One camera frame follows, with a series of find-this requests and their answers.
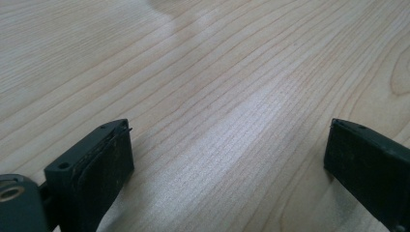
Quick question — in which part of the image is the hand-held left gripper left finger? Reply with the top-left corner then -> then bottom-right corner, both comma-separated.
44,118 -> 135,232

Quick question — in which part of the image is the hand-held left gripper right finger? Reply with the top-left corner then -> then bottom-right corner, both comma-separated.
323,118 -> 410,232

